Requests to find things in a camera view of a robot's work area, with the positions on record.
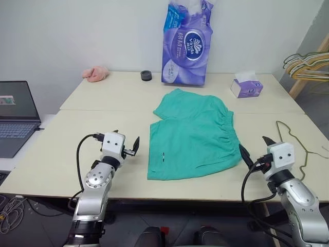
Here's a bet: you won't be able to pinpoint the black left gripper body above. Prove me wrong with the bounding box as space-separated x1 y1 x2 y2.
121 146 137 157

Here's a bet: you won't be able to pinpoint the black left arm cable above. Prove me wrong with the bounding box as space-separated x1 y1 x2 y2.
68 133 104 212

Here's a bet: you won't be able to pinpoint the grey laptop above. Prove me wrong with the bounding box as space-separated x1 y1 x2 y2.
0 80 42 159

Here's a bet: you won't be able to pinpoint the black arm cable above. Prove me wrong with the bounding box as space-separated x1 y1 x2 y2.
68 133 104 212
241 153 281 207

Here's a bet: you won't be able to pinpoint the beige table leg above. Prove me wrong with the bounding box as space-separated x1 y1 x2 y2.
263 202 280 247

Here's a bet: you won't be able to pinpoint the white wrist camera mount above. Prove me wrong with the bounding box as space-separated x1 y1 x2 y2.
266 142 295 173
100 131 127 163

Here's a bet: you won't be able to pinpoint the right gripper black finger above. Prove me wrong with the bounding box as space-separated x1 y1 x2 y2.
239 143 255 170
262 136 277 147

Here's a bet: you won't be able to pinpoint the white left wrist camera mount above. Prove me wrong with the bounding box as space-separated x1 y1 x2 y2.
100 131 127 163

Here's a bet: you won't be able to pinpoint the dark rounded shape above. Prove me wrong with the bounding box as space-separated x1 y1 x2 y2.
133 225 163 247
193 225 227 247

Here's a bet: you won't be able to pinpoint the pink cloth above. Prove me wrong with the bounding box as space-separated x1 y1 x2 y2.
81 65 111 83

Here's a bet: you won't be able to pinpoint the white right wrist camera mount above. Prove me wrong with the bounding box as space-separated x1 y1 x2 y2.
266 142 295 173

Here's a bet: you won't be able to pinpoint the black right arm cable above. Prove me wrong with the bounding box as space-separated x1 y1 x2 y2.
241 153 281 207

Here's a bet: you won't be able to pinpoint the wooden clothes rack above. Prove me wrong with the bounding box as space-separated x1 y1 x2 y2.
288 32 329 99

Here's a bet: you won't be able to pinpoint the dark green wire hanger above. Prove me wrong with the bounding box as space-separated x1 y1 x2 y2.
282 52 329 70

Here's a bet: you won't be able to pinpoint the grey floor cable bundle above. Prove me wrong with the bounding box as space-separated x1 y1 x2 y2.
0 195 26 235

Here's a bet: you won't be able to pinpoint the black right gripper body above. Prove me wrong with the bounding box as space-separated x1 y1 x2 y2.
252 153 271 174

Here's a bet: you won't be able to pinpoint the purple tissue box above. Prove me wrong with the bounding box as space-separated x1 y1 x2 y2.
230 72 264 99

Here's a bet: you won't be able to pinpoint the green shorts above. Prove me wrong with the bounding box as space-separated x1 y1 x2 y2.
147 88 243 181

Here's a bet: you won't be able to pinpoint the large purple tissue pack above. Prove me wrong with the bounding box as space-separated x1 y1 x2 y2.
161 0 215 87

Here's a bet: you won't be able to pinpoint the olive wire hanger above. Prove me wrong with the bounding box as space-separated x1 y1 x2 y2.
276 120 329 181

